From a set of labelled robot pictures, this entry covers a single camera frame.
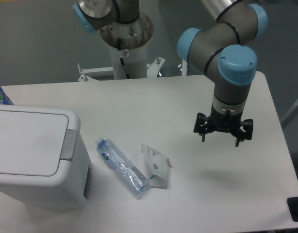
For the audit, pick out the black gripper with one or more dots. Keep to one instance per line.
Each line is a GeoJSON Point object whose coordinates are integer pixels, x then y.
{"type": "Point", "coordinates": [241, 130]}

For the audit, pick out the white plastic trash can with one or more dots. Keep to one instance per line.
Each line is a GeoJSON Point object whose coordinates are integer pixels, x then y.
{"type": "Point", "coordinates": [43, 159]}

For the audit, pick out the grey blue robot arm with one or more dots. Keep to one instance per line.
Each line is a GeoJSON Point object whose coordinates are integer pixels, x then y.
{"type": "Point", "coordinates": [220, 52]}

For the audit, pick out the crumpled white paper carton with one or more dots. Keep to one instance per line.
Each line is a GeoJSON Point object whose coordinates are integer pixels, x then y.
{"type": "Point", "coordinates": [158, 167]}

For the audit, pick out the black table clamp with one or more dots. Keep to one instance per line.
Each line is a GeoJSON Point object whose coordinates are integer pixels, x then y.
{"type": "Point", "coordinates": [293, 207]}

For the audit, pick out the crushed clear plastic bottle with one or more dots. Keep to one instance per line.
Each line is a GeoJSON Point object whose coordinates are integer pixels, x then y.
{"type": "Point", "coordinates": [128, 173]}

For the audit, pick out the blue labelled bottle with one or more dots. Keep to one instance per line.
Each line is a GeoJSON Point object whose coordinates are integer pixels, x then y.
{"type": "Point", "coordinates": [4, 99]}

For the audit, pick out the white metal post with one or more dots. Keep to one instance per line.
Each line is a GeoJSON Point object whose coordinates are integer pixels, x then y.
{"type": "Point", "coordinates": [183, 68]}

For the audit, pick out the white frame bar right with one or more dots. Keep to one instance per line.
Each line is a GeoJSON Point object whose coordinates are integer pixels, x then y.
{"type": "Point", "coordinates": [291, 113]}

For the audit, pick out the white metal frame bracket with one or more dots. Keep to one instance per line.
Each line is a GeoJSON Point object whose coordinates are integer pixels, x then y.
{"type": "Point", "coordinates": [153, 71]}

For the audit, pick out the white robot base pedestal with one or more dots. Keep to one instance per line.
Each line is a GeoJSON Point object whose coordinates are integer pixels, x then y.
{"type": "Point", "coordinates": [127, 45]}

